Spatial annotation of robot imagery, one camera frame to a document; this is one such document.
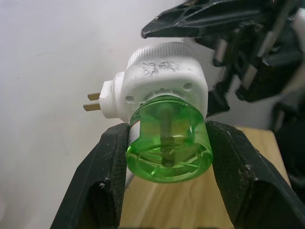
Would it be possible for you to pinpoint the green repellent liquid bottle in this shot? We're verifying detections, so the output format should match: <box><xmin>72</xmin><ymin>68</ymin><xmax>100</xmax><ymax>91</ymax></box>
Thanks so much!
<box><xmin>125</xmin><ymin>94</ymin><xmax>214</xmax><ymax>185</ymax></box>

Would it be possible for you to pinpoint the white mosquito repellent heater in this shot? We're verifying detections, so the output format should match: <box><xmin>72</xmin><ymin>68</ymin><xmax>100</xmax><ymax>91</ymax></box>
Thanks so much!
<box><xmin>82</xmin><ymin>42</ymin><xmax>209</xmax><ymax>124</ymax></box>

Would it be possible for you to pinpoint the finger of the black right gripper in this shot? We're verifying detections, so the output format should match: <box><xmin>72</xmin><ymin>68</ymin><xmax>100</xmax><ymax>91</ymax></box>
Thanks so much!
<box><xmin>141</xmin><ymin>0</ymin><xmax>283</xmax><ymax>39</ymax></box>
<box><xmin>205</xmin><ymin>80</ymin><xmax>231</xmax><ymax>118</ymax></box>

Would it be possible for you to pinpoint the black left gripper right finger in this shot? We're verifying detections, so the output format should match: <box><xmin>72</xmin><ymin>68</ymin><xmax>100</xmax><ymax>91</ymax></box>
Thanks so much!
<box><xmin>205</xmin><ymin>120</ymin><xmax>305</xmax><ymax>229</ymax></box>

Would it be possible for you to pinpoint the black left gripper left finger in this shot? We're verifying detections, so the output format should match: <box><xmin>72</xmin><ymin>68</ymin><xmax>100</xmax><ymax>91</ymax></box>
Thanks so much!
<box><xmin>49</xmin><ymin>123</ymin><xmax>131</xmax><ymax>229</ymax></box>

